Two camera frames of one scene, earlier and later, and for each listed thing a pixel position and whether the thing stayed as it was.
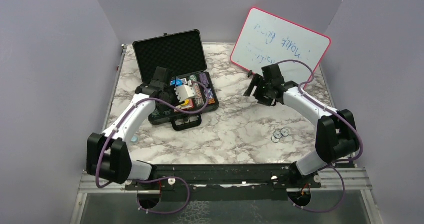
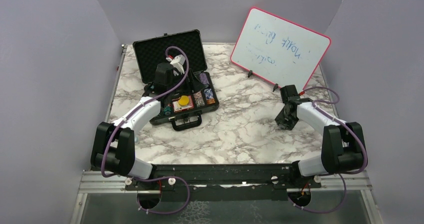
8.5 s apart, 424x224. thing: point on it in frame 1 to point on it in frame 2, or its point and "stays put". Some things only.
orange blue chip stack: [199, 97] stays put
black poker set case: [184, 54] stays put
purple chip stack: [204, 79] stays put
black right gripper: [258, 80] to [281, 119]
